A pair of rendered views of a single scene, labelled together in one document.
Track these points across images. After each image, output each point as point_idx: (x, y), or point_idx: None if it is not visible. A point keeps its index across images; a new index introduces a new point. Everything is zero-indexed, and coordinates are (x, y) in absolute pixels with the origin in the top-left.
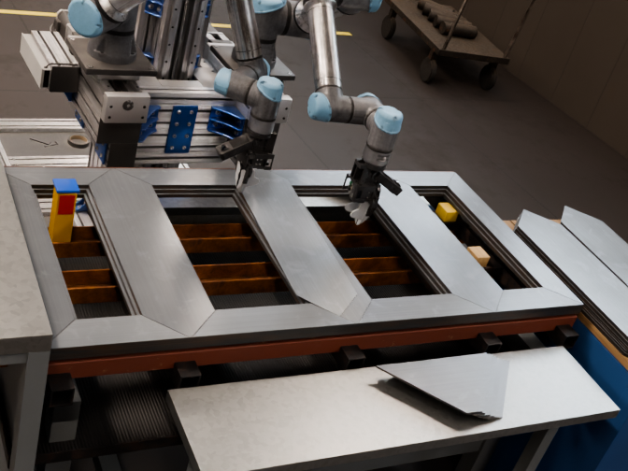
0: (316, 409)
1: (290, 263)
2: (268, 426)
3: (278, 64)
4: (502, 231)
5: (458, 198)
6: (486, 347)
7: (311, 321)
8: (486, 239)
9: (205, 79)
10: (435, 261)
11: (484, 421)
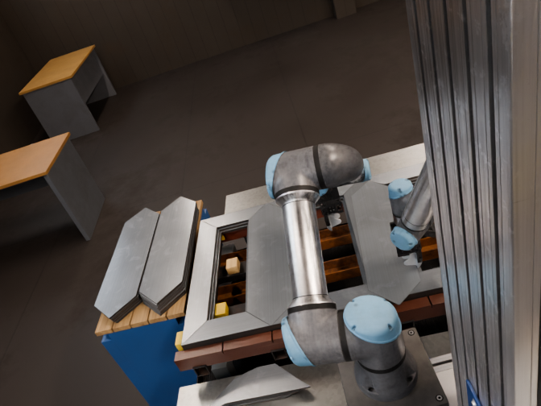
0: (390, 167)
1: (390, 207)
2: (416, 157)
3: (350, 374)
4: (201, 272)
5: (208, 306)
6: None
7: (386, 174)
8: (217, 271)
9: (452, 388)
10: (280, 231)
11: None
